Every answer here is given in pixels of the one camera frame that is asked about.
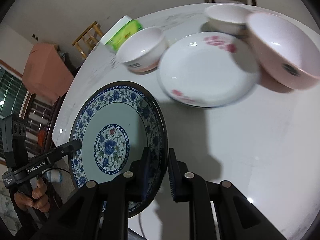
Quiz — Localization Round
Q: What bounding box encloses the light wooden stool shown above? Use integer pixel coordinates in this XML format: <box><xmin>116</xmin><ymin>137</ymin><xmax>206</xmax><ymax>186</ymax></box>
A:
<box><xmin>72</xmin><ymin>21</ymin><xmax>105</xmax><ymax>60</ymax></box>

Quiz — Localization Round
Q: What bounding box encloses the barred window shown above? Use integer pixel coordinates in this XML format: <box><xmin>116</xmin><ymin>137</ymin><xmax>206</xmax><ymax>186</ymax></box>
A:
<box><xmin>0</xmin><ymin>60</ymin><xmax>29</xmax><ymax>119</ymax></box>

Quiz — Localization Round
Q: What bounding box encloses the person's left hand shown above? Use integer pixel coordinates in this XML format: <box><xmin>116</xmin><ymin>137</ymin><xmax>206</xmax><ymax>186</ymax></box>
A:
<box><xmin>14</xmin><ymin>178</ymin><xmax>50</xmax><ymax>212</ymax></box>

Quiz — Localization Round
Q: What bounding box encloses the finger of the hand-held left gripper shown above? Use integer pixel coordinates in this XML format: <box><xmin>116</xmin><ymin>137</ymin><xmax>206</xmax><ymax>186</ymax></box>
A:
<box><xmin>54</xmin><ymin>140</ymin><xmax>82</xmax><ymax>159</ymax></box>

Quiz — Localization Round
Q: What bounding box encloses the white bowl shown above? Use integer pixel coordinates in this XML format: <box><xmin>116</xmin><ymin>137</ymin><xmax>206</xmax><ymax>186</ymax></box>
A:
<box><xmin>204</xmin><ymin>4</ymin><xmax>254</xmax><ymax>39</ymax></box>
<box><xmin>115</xmin><ymin>27</ymin><xmax>167</xmax><ymax>73</ymax></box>

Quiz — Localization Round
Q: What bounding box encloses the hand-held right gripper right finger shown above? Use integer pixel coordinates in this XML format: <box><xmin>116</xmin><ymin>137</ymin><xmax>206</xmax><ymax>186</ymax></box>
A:
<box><xmin>168</xmin><ymin>149</ymin><xmax>288</xmax><ymax>240</ymax></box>

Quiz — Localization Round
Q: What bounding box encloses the blue floral plate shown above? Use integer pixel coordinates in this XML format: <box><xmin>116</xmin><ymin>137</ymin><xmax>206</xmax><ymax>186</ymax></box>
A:
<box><xmin>69</xmin><ymin>81</ymin><xmax>168</xmax><ymax>219</ymax></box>

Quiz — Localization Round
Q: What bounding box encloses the white plate with pink flowers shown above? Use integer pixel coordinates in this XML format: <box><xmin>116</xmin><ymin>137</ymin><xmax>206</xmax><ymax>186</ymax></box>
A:
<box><xmin>157</xmin><ymin>31</ymin><xmax>260</xmax><ymax>108</ymax></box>

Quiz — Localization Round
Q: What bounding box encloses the green tissue box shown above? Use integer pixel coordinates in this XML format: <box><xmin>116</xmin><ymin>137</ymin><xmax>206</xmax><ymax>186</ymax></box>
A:
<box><xmin>104</xmin><ymin>16</ymin><xmax>143</xmax><ymax>54</ymax></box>

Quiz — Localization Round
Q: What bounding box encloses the dark wooden chair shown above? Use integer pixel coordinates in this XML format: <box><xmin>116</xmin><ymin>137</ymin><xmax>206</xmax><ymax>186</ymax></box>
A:
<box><xmin>19</xmin><ymin>90</ymin><xmax>65</xmax><ymax>160</ymax></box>

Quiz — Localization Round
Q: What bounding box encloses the pink bowl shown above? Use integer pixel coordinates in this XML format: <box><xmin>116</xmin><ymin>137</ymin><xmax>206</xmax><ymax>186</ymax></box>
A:
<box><xmin>246</xmin><ymin>12</ymin><xmax>320</xmax><ymax>90</ymax></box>

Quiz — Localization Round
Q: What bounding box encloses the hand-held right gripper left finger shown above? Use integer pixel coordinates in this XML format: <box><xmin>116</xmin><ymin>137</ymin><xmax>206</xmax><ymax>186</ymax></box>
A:
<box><xmin>34</xmin><ymin>147</ymin><xmax>167</xmax><ymax>240</ymax></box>

